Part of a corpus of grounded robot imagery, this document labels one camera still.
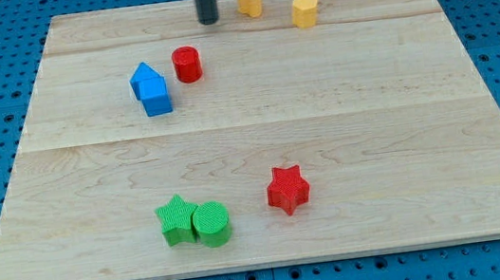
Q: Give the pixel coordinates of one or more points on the green star block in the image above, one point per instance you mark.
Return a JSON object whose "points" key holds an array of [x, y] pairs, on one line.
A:
{"points": [[176, 218]]}

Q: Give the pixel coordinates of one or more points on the light wooden board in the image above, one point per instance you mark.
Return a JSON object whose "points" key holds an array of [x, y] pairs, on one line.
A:
{"points": [[379, 104]]}

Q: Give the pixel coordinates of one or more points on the blue triangular prism block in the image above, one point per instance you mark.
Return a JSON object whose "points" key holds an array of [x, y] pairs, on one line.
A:
{"points": [[142, 73]]}

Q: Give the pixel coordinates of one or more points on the yellow hexagon block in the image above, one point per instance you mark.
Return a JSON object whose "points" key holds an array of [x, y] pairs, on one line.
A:
{"points": [[304, 13]]}

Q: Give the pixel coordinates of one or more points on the red cylinder block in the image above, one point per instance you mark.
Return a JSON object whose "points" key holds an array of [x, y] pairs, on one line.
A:
{"points": [[187, 64]]}

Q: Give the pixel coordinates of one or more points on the blue cube block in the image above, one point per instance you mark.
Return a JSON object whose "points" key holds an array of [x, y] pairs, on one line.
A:
{"points": [[155, 97]]}

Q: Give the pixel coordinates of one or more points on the yellow heart block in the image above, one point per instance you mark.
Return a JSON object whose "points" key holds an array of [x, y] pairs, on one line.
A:
{"points": [[252, 8]]}

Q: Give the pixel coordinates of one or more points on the green cylinder block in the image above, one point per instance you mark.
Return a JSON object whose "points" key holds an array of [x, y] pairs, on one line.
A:
{"points": [[212, 224]]}

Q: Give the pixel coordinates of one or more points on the red star block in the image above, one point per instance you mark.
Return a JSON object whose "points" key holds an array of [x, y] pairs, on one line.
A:
{"points": [[288, 189]]}

